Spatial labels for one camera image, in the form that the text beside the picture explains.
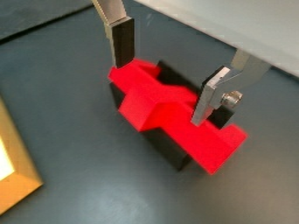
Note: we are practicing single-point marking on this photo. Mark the black angle bracket stand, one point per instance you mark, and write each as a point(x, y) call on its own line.
point(171, 145)

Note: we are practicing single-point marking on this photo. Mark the yellow white board base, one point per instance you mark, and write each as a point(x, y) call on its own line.
point(19, 177)

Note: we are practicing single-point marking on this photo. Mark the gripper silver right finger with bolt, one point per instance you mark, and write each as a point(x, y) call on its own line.
point(221, 90)

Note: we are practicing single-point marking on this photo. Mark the red E-shaped block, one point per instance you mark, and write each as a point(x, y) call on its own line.
point(171, 116)

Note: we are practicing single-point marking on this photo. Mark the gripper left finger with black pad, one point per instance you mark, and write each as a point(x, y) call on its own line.
point(119, 28)

